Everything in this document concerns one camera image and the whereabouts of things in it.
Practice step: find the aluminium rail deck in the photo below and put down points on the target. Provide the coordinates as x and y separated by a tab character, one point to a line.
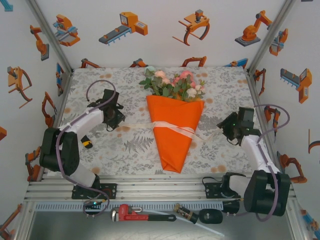
162	192

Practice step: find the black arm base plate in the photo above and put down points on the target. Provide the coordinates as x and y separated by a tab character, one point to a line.
111	191
211	191

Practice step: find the cream ribbon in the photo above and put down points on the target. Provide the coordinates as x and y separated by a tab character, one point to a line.
172	126

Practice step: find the aluminium frame post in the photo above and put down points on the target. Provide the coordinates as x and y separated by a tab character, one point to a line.
270	35
297	222
50	35
25	218

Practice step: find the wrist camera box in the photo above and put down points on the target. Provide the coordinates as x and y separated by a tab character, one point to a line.
245	116
110	97

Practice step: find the orange wrapping paper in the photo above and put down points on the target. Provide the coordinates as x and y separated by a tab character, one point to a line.
175	150

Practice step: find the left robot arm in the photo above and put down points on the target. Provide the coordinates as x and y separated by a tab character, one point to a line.
85	120

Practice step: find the aluminium side rail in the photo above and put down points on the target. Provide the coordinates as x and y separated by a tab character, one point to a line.
62	100
253	85

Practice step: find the small circuit board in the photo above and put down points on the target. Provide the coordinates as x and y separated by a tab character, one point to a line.
93	204

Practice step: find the peach fake flower spray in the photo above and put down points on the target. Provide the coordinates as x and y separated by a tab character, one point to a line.
160	74

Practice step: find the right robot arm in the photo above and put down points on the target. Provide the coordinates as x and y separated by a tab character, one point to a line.
260	152

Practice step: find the pink fake rose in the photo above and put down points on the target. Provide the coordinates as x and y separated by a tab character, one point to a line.
187	75

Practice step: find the red pipe wrench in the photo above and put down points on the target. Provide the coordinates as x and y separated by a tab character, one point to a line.
125	212

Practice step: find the white plastic strip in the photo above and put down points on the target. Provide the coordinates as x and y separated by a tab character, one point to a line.
212	231

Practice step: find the floral print tablecloth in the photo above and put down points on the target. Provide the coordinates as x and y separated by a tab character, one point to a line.
120	165

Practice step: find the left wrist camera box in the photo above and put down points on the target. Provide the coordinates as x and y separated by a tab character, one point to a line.
110	97

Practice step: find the black oval plastic object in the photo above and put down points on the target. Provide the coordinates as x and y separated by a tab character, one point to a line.
211	216

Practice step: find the brass and black cylinder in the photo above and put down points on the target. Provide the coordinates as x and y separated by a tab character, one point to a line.
186	213

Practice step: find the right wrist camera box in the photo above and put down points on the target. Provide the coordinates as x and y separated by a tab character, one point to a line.
245	116

